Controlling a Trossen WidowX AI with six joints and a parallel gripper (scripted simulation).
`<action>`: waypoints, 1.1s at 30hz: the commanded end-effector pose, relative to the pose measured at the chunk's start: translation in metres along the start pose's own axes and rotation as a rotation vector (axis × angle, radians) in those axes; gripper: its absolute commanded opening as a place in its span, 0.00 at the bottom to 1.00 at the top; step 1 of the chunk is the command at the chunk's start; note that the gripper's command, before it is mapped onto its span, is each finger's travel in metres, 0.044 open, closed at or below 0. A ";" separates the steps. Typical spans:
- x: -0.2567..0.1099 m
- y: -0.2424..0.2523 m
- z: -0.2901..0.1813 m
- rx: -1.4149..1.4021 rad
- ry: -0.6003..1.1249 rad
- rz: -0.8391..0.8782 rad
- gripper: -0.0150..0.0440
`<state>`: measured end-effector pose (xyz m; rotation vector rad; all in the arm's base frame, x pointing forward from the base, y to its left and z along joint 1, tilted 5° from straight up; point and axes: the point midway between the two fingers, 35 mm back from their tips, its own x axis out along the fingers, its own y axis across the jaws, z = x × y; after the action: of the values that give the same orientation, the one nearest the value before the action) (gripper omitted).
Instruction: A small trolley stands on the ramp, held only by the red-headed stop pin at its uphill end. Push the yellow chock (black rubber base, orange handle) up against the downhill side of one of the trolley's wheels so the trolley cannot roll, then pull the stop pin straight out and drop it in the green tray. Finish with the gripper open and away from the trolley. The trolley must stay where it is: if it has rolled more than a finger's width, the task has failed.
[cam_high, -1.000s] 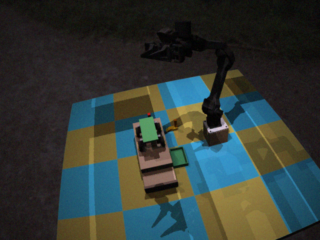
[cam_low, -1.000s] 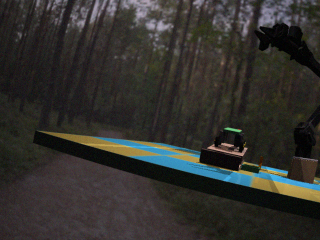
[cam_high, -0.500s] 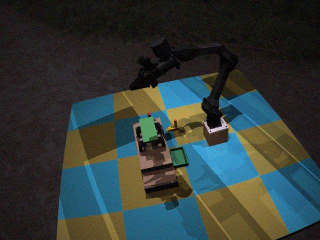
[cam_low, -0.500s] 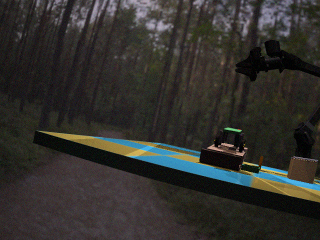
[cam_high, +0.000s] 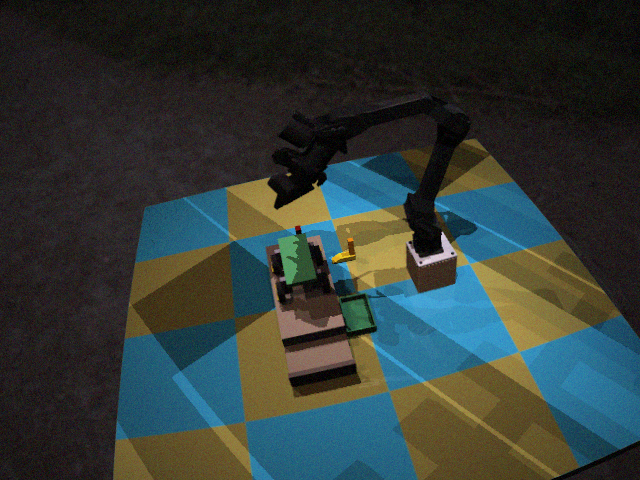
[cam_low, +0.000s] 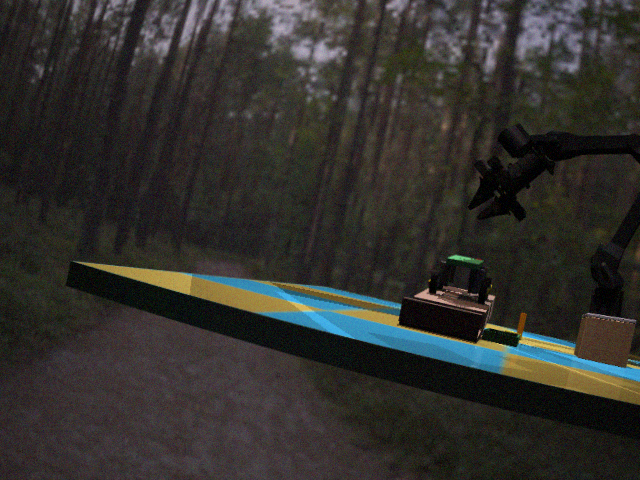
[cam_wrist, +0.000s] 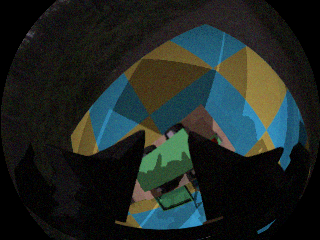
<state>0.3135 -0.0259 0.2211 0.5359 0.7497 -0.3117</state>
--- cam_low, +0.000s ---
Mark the tan sloped ramp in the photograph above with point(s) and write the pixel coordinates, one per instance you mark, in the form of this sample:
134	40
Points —
450	311

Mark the green trolley with black wheels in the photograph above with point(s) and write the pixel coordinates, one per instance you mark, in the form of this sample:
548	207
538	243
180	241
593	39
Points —
480	283

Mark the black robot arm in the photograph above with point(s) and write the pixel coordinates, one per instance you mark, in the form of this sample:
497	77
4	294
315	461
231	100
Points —
559	146

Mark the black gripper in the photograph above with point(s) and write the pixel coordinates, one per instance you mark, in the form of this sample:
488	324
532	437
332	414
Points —
511	181

